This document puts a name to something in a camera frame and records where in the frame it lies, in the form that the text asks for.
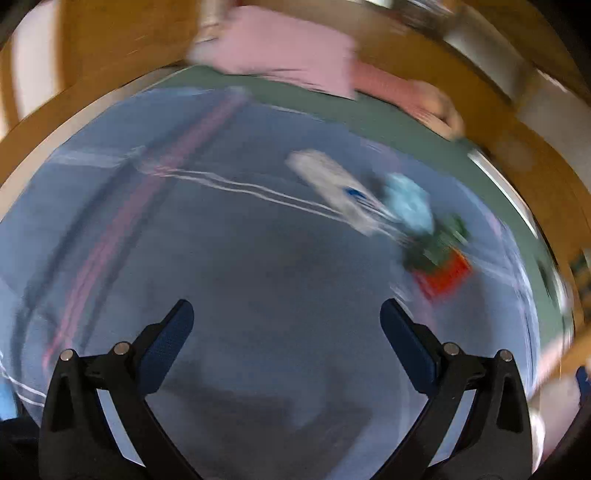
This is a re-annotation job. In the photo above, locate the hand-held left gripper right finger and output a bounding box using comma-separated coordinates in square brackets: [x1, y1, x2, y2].
[379, 298, 534, 480]

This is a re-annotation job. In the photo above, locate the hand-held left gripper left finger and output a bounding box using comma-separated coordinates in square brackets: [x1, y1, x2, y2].
[38, 299, 199, 480]

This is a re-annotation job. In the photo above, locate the red packet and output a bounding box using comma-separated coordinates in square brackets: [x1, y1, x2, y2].
[412, 249, 473, 301]

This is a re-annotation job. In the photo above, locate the dark green packet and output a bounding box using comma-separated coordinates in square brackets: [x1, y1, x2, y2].
[403, 213, 471, 274]

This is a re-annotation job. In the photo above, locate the blue striped blanket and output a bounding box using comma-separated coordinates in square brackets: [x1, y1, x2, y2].
[0, 85, 544, 468]

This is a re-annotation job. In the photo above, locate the light blue packet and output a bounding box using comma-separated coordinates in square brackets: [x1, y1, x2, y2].
[384, 172, 436, 235]

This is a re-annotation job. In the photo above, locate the white packet with blue label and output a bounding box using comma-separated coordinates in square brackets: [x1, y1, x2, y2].
[285, 148, 399, 237]

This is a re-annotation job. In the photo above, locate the beige pillow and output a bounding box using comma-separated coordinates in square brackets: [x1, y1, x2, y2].
[406, 80, 465, 140]

